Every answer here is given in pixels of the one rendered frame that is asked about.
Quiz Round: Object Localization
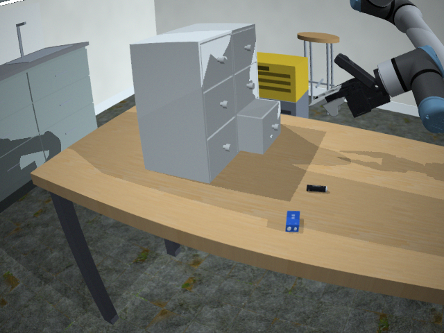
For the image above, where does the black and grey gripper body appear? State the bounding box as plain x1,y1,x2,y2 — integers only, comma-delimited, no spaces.
340,68,391,118

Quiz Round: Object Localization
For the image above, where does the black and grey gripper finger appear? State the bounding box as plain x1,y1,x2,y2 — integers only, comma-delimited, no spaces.
315,83,343,111
309,86,352,117

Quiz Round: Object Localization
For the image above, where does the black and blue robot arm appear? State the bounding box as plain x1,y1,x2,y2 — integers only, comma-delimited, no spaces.
334,0,444,133

